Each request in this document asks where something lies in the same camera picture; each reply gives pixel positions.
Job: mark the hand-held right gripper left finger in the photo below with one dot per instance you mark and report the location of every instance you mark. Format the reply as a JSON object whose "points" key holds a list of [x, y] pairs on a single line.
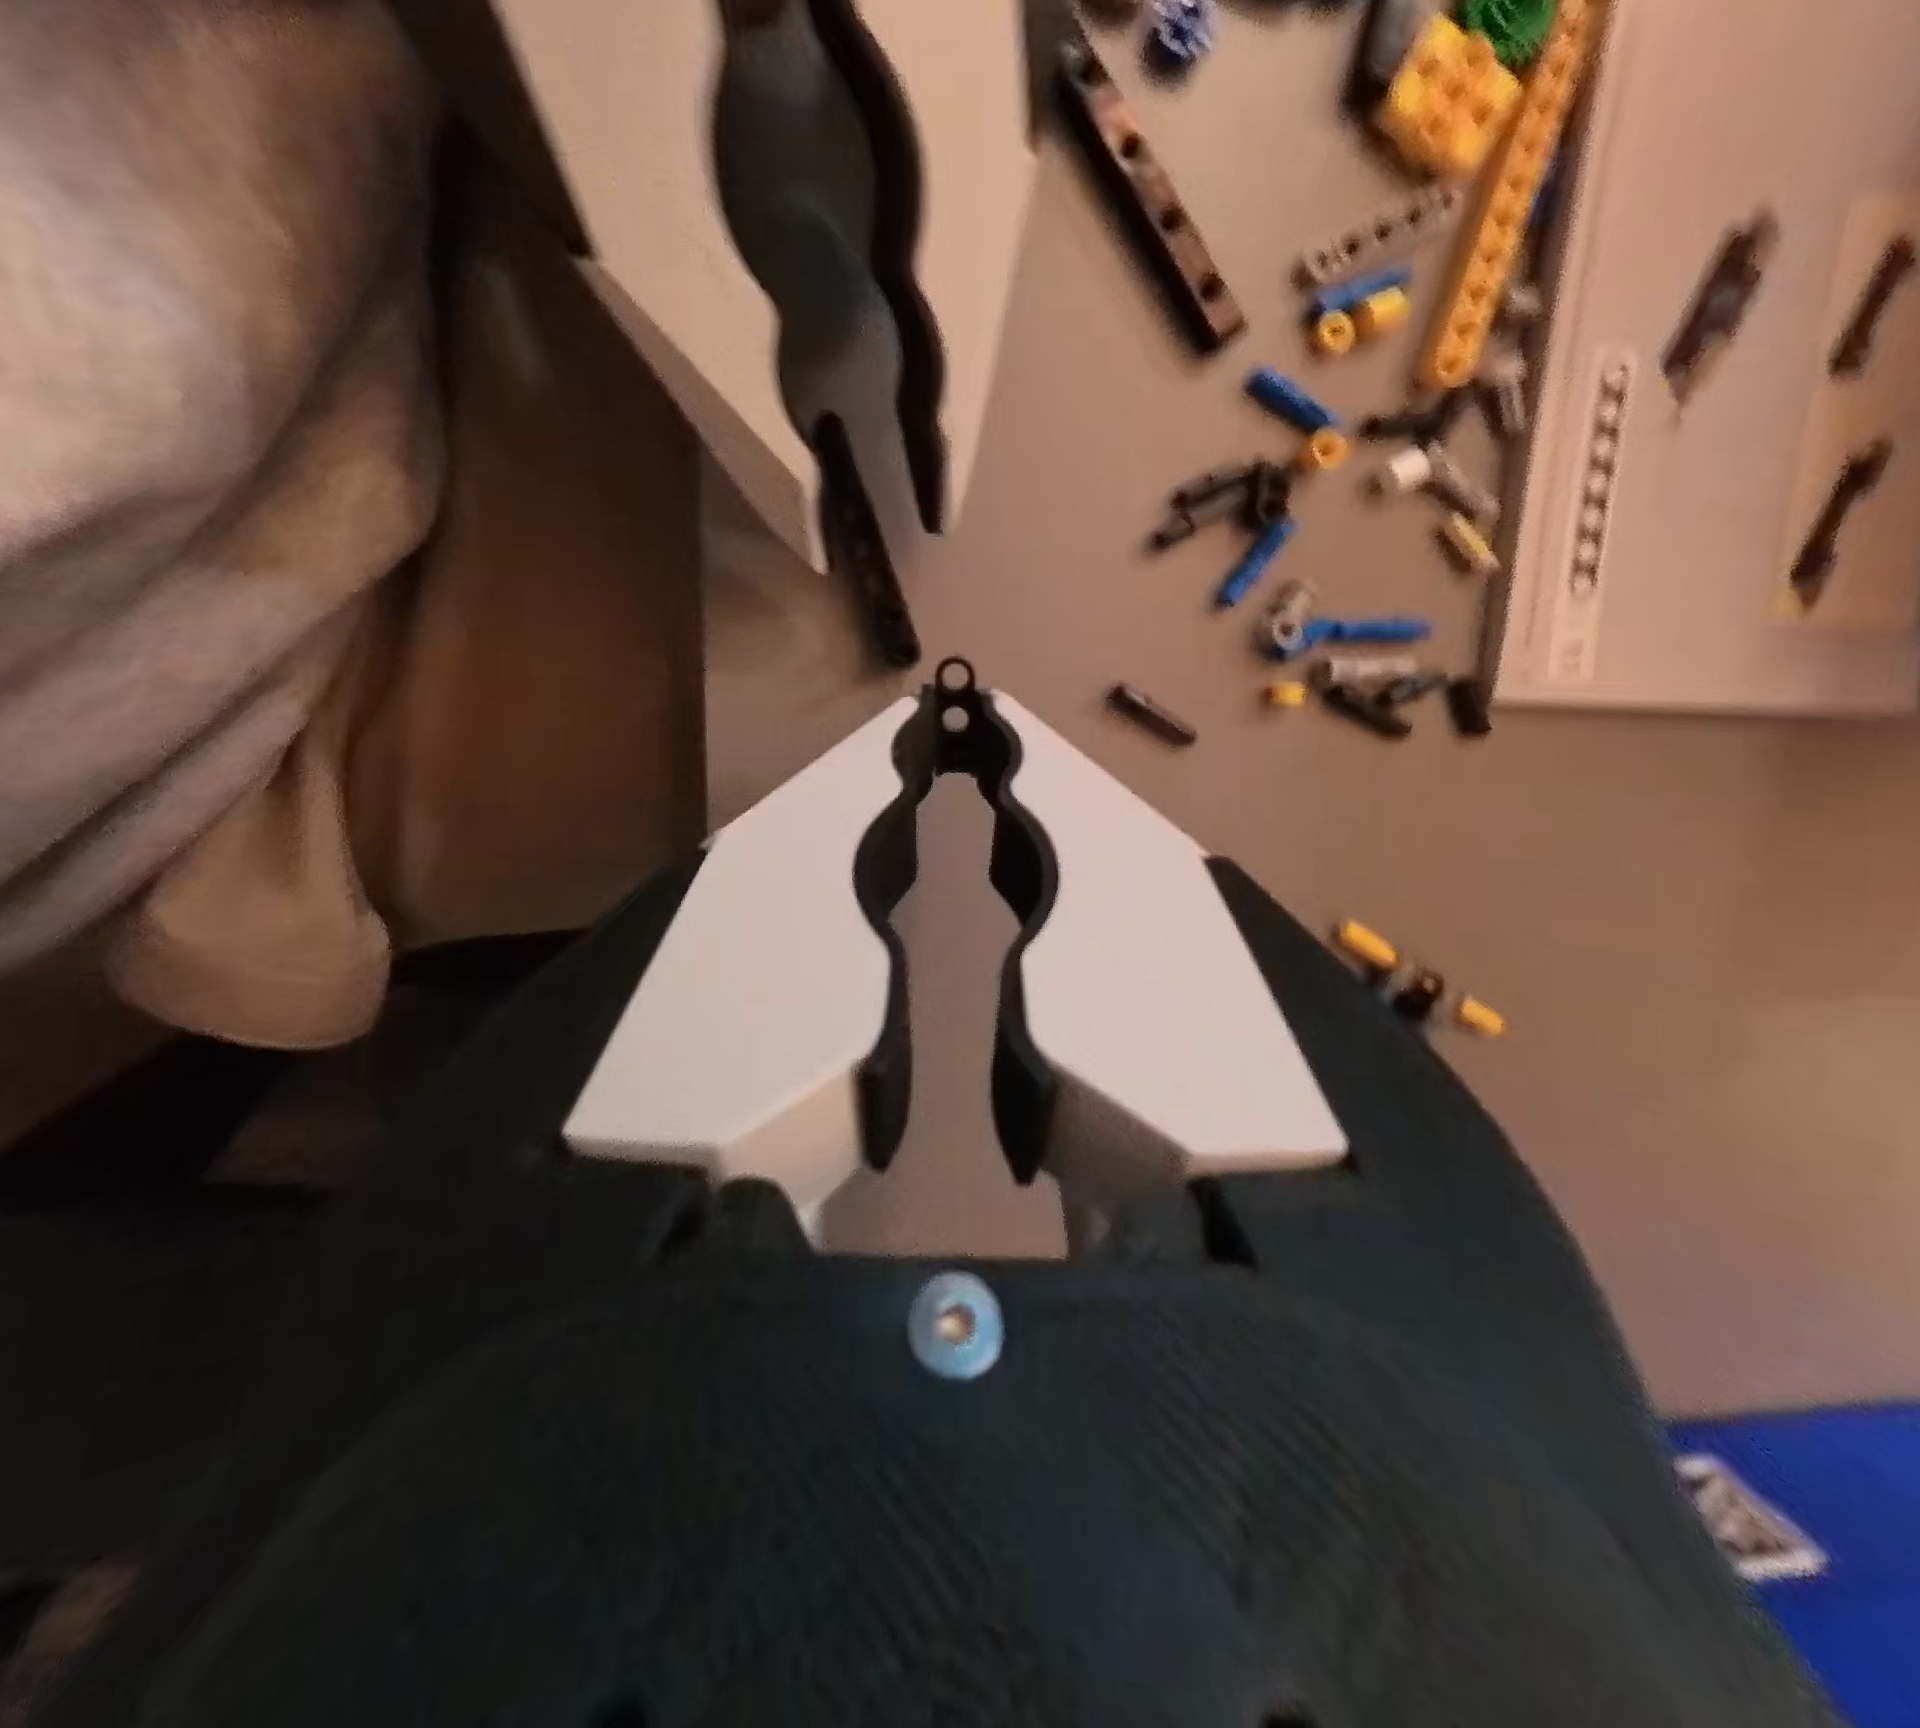
{"points": [[720, 995]]}

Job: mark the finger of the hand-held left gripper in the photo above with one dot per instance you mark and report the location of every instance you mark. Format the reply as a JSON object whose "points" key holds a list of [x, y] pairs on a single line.
{"points": [[976, 33], [617, 107]]}

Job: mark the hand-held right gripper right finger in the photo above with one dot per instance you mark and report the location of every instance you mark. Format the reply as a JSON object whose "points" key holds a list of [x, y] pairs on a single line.
{"points": [[1171, 995]]}

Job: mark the small black lego pin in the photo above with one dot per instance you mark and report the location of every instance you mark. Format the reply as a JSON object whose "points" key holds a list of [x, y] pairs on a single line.
{"points": [[955, 703]]}

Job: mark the yellow lego pin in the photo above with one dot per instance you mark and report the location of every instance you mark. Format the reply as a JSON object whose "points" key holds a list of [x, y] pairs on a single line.
{"points": [[1478, 1016], [1365, 944]]}

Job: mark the dark blue lego gear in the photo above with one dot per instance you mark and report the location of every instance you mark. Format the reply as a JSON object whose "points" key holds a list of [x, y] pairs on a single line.
{"points": [[1180, 21]]}

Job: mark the long black lego beam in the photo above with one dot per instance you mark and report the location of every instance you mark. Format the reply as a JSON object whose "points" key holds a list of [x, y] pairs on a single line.
{"points": [[1153, 197]]}

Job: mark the black lego connector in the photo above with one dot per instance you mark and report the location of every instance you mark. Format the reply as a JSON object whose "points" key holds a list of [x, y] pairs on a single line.
{"points": [[1418, 995], [1268, 497], [1471, 706]]}

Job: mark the small yellow lego bush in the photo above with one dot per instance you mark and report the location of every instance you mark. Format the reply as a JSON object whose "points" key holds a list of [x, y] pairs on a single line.
{"points": [[1285, 694]]}

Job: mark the grey lego pin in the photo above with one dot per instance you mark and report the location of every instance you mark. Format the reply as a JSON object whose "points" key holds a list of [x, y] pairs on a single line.
{"points": [[1365, 668]]}

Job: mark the grey lego connector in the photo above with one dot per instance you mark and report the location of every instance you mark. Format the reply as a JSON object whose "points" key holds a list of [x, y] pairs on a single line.
{"points": [[1463, 479], [1290, 615], [1507, 389]]}

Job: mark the long blue lego pin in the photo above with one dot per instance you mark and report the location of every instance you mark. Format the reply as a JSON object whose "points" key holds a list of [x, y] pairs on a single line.
{"points": [[1373, 632]]}

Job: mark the thin light grey lego liftarm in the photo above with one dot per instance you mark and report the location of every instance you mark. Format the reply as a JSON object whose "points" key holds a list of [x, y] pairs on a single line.
{"points": [[1380, 237]]}

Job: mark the yellow lego brick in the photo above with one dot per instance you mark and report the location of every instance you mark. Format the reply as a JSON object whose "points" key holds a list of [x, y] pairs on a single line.
{"points": [[1447, 85]]}

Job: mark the tan lego pin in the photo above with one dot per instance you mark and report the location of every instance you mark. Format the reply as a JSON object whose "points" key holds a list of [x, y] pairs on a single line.
{"points": [[1471, 545]]}

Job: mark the long yellow lego beam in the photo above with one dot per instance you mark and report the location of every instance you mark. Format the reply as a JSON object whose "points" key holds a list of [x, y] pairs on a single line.
{"points": [[1525, 153]]}

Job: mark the white lego bush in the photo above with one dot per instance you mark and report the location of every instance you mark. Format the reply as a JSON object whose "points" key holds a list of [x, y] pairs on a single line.
{"points": [[1402, 469]]}

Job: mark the lego instruction booklet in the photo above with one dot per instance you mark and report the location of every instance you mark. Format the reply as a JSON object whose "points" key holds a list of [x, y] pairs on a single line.
{"points": [[1649, 183]]}

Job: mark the person's grey sweatshirt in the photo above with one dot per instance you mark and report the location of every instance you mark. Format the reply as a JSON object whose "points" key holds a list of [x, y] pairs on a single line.
{"points": [[180, 407]]}

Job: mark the dark plaid cloth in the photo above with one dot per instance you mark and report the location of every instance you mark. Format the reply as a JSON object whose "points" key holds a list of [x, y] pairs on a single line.
{"points": [[180, 1205]]}

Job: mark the black white printed tag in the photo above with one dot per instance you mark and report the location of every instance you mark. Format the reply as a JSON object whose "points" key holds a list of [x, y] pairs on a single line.
{"points": [[1748, 1515]]}

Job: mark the blue mat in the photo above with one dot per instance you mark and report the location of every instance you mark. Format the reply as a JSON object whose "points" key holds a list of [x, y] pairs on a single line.
{"points": [[1847, 1638]]}

